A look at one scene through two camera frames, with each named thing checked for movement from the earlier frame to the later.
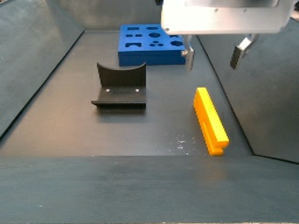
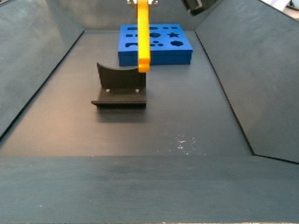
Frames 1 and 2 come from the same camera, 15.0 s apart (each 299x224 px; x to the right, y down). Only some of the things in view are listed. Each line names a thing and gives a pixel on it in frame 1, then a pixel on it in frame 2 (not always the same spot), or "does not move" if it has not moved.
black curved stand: x=123 y=87 does not move
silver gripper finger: x=188 y=52 to x=132 y=2
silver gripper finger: x=240 y=49 to x=154 y=2
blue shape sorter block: x=146 y=45 does not move
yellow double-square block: x=210 y=124 to x=144 y=41
